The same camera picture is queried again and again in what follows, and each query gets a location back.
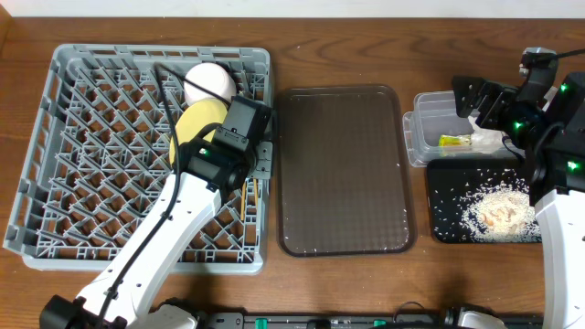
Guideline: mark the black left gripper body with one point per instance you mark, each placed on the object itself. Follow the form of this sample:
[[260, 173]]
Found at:
[[263, 158]]

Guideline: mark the wooden chopstick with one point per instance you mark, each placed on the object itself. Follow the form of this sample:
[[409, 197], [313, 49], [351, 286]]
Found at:
[[243, 197], [255, 192]]

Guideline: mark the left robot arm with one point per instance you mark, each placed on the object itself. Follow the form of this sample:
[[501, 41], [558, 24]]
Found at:
[[217, 147]]

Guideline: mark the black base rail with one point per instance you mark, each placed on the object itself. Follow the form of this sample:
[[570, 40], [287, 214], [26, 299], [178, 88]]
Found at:
[[320, 321]]

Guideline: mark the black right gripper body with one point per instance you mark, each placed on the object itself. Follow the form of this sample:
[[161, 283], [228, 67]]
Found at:
[[505, 110]]

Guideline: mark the white paper napkin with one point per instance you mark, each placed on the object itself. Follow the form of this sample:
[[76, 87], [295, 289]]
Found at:
[[483, 140]]

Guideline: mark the clear plastic bin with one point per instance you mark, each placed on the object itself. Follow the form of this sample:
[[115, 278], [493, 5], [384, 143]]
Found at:
[[434, 115]]

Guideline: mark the leftover rice with nuts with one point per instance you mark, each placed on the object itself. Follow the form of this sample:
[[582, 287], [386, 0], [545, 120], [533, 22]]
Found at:
[[498, 215]]

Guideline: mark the yellow green snack wrapper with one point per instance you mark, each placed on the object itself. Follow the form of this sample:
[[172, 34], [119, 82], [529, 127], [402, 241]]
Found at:
[[455, 141]]

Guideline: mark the grey plastic dishwasher rack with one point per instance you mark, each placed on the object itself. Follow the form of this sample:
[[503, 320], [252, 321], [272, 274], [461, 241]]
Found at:
[[98, 155]]

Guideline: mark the yellow plate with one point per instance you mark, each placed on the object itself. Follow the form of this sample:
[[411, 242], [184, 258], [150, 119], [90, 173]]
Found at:
[[197, 116]]

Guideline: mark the dark brown serving tray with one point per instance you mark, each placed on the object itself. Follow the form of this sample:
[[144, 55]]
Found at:
[[343, 173]]

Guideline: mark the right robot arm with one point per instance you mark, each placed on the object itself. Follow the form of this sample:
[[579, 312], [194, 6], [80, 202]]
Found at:
[[551, 134]]

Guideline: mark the black waste tray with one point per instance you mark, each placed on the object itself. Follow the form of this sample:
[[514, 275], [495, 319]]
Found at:
[[448, 183]]

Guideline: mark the pink bowl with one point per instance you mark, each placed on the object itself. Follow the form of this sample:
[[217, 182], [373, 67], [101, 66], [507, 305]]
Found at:
[[211, 77]]

